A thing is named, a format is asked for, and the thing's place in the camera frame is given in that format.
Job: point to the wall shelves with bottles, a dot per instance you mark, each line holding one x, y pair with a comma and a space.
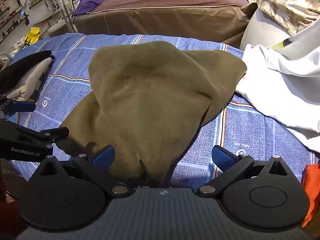
12, 7

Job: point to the floral patterned cloth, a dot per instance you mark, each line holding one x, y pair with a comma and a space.
290, 2

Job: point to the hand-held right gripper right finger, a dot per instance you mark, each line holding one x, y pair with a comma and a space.
222, 158

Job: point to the blue checked bedsheet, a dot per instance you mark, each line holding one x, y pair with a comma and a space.
252, 130

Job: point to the white cloth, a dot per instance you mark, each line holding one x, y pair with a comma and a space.
282, 85

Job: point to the brown covered mattress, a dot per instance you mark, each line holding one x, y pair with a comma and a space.
165, 15

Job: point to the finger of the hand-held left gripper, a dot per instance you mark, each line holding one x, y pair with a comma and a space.
23, 106
53, 133

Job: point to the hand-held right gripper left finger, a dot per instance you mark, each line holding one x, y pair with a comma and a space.
103, 156

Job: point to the purple cloth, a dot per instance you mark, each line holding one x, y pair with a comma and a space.
92, 1

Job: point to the olive green garment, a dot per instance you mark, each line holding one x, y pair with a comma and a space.
155, 100

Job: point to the black garment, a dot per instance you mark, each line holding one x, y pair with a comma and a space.
17, 67

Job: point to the white curved pole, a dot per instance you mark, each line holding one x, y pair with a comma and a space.
65, 10

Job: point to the orange garment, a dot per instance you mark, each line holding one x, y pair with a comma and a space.
312, 192

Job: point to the beige garment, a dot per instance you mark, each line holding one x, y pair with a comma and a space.
27, 82

